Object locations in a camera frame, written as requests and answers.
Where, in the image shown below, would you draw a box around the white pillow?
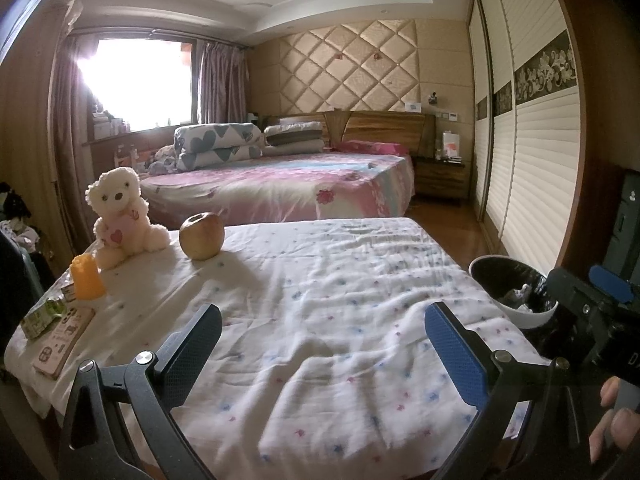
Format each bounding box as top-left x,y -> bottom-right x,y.
265,139 -> 326,157

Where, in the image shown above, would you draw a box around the green printed box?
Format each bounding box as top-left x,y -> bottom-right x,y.
20,297 -> 68,341

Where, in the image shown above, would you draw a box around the pink pillow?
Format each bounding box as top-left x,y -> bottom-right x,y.
334,140 -> 408,156

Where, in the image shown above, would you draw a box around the white floral table cloth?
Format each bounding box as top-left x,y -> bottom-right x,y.
2,217 -> 551,480

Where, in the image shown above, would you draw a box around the wooden headboard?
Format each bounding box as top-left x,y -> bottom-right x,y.
260,109 -> 437,156

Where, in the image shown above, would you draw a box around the wooden nightstand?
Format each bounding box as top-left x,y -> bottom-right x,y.
414,157 -> 471,206

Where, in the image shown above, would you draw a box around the person's right hand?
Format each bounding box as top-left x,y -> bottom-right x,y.
587,375 -> 640,466

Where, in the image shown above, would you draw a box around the folded heart print quilt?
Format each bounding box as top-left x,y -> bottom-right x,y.
173,122 -> 265,171

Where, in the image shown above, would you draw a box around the bed with pink floral sheet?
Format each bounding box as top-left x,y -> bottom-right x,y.
139,152 -> 416,223

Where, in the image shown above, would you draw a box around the small white chair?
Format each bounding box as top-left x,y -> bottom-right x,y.
114,144 -> 140,170

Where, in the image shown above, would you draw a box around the cream teddy bear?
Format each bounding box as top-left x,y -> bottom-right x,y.
85,167 -> 171,270

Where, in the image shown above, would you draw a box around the black suitcase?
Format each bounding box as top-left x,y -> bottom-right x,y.
0,230 -> 51,351

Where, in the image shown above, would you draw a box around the window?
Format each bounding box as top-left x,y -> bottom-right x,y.
75,37 -> 193,133

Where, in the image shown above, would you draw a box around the padded diamond wall panel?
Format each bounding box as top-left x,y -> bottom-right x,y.
252,19 -> 420,113

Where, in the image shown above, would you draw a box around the wooden window ledge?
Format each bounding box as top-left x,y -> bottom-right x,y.
82,122 -> 176,176

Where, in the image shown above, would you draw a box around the white sliding wardrobe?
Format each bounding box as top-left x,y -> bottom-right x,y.
470,0 -> 588,281

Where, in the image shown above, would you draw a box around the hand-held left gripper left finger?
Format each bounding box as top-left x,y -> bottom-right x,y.
60,303 -> 223,480

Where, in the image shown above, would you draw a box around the brown striped pillow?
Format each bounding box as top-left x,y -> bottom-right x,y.
264,119 -> 325,147

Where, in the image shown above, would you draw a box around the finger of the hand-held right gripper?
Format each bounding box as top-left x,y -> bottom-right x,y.
546,266 -> 608,322
588,264 -> 633,305

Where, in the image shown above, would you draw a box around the pink printed box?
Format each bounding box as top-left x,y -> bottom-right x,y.
31,306 -> 97,377

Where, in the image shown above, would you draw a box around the mauve curtain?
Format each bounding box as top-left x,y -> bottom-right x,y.
192,40 -> 251,126
50,35 -> 101,241

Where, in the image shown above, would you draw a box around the dark clothes heap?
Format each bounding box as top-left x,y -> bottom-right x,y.
0,182 -> 34,222

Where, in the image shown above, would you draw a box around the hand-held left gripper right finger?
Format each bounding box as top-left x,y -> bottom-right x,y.
424,301 -> 586,480

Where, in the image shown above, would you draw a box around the white paper bag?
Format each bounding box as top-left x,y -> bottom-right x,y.
441,131 -> 462,161

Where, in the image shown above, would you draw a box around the white bin with black liner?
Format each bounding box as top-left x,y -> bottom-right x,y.
469,255 -> 560,331

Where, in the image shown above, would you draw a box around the boxes on window ledge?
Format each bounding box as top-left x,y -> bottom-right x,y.
91,110 -> 132,139

